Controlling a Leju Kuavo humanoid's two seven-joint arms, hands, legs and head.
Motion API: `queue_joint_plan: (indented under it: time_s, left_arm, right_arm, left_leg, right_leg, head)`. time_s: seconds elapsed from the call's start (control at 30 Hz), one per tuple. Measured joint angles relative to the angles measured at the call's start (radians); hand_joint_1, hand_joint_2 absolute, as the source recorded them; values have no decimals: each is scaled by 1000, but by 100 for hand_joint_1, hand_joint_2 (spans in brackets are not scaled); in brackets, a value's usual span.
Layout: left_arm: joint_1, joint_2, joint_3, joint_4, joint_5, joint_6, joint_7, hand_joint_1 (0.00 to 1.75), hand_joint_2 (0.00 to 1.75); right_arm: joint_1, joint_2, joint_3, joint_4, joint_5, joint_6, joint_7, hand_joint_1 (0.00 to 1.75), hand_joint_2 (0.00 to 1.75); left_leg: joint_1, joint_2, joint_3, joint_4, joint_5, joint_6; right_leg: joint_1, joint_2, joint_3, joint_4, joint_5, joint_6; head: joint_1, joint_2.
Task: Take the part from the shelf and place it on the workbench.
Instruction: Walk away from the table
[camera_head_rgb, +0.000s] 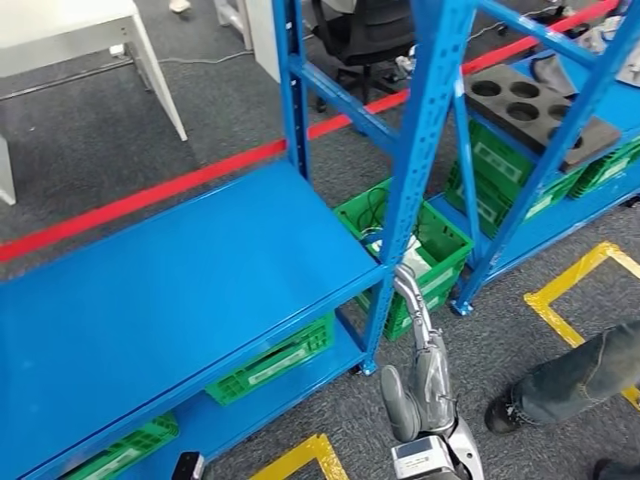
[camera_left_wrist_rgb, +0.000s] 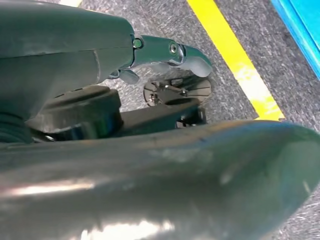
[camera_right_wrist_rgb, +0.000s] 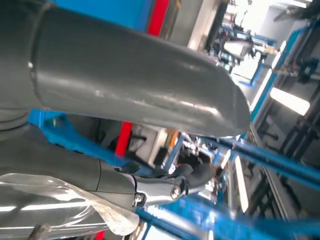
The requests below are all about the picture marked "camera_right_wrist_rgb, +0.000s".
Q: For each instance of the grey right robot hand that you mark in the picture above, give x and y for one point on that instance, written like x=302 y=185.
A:
x=124 y=76

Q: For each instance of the blue metal shelf rack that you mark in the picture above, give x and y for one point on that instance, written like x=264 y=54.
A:
x=275 y=162

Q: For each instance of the red floor tape line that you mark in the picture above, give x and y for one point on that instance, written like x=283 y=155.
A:
x=157 y=16

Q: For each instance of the white ceiling light panel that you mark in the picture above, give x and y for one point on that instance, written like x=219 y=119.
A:
x=290 y=101

